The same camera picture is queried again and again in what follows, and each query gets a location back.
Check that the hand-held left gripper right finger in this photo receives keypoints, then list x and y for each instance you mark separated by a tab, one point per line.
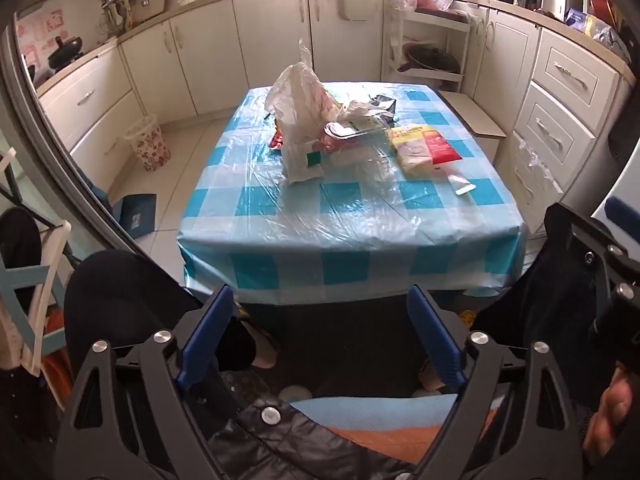
435	335

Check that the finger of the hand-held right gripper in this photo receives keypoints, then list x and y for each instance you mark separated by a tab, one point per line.
620	208
585	245

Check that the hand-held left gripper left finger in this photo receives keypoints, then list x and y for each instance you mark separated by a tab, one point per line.
207	330

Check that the yellow red packet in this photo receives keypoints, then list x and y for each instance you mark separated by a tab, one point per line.
420	147

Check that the red white packet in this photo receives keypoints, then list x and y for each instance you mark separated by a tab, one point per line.
345	132

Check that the person's right hand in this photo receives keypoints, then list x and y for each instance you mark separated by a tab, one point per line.
615	410

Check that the person's right leg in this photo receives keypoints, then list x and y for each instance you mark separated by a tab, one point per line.
540	320

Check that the person's leg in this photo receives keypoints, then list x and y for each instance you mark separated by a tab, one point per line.
130	300
540	320

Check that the person's left leg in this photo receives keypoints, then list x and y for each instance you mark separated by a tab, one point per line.
130	300

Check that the orange blue cloth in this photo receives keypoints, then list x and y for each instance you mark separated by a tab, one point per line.
380	417

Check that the white drawer cabinet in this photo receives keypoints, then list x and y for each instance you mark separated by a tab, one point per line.
555	95
95	105

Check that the blue dustpan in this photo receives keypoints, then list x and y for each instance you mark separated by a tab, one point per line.
137	215

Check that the white paper strip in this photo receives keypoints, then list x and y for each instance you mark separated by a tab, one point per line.
460	184

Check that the table with blue checked tablecloth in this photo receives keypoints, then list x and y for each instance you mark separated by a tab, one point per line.
350	215

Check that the black jacket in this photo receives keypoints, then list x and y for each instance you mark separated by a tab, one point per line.
300	445

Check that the white blue folding chair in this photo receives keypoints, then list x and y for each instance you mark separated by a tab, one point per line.
42	280

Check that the floral wastebasket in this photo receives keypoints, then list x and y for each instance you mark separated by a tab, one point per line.
150	145

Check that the blue box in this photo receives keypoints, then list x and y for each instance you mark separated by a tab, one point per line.
577	18

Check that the red pot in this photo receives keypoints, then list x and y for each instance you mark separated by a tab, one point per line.
602	10

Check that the red flat carton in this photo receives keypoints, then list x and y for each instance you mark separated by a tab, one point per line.
276	140

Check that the white shelf rack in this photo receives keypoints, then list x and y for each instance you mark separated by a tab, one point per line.
462	40

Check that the dark pan with lid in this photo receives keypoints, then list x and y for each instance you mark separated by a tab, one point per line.
432	58

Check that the white door cabinets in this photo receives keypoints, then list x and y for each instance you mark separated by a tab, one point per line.
215	50

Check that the black wok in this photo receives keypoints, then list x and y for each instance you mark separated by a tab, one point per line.
65	52

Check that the clear hanging plastic bag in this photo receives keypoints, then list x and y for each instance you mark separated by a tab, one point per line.
357	2

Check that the utensil holder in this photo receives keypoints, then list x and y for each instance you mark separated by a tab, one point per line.
117	7

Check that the pink wall sticker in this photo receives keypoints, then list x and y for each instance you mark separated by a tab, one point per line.
42	30

